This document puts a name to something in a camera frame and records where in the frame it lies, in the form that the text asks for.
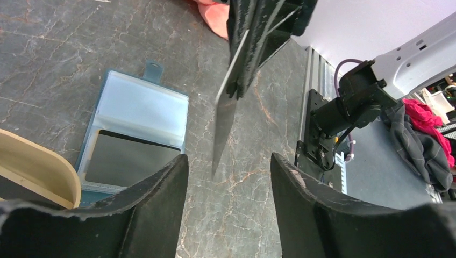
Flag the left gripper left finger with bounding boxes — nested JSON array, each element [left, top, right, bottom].
[[1, 154, 189, 257]]

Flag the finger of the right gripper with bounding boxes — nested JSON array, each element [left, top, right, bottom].
[[226, 1, 260, 99], [249, 0, 317, 83]]

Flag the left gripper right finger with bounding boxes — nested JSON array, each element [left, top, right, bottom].
[[270, 153, 455, 257]]

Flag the dark grey card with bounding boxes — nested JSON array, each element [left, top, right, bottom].
[[211, 30, 250, 178]]

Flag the blue card holder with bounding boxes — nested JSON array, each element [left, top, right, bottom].
[[76, 60, 189, 207]]

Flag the beige card tray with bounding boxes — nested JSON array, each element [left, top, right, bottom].
[[1, 130, 82, 210]]

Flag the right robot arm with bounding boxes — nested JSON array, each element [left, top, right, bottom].
[[214, 1, 455, 140]]

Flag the pink cloth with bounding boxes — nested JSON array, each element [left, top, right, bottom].
[[192, 0, 229, 40]]

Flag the grey and red clothes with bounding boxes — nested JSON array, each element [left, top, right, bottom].
[[380, 98, 455, 192]]

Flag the blue slotted cable duct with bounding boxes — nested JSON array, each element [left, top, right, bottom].
[[335, 152, 348, 194]]

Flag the aluminium frame rail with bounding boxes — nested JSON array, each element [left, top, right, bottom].
[[298, 46, 336, 141]]

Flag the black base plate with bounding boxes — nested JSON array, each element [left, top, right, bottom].
[[295, 89, 343, 174]]

